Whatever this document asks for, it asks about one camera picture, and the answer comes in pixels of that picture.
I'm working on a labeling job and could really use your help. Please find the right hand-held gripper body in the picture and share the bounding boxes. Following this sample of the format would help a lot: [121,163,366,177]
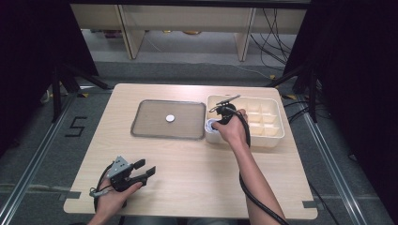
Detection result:
[214,94,242,127]

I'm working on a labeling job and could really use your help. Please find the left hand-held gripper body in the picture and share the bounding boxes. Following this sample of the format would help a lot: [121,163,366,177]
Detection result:
[107,155,139,192]

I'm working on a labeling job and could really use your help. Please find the white sock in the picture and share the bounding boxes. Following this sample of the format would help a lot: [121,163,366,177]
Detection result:
[206,117,222,135]

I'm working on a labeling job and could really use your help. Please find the cream divided storage box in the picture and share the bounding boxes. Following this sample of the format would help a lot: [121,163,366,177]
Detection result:
[204,94,285,148]

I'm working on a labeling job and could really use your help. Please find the person's left hand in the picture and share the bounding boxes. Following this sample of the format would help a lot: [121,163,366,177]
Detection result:
[94,181,144,217]

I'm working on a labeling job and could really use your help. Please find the grey tape strip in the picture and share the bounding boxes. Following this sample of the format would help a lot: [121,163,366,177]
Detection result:
[301,200,319,210]
[58,190,82,202]

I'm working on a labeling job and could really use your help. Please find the black metal stand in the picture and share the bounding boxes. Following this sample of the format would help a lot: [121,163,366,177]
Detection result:
[50,62,113,124]
[266,62,321,124]

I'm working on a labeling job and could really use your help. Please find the pale wooden desk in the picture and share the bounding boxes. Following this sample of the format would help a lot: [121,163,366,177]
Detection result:
[69,3,309,62]

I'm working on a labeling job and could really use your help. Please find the black curtain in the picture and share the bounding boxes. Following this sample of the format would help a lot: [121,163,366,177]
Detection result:
[283,0,398,221]
[0,0,99,158]

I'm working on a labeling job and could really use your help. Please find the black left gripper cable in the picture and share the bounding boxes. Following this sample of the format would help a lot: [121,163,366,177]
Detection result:
[88,162,117,214]

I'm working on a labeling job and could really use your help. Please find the black floor cables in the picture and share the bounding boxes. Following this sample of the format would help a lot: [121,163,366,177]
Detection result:
[283,98,317,125]

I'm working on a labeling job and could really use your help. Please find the bundle of black cables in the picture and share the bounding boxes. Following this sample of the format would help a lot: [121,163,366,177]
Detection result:
[249,7,299,72]

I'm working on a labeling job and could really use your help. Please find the aluminium floor rail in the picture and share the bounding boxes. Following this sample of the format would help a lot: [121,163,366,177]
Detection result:
[299,99,368,225]
[0,92,79,225]

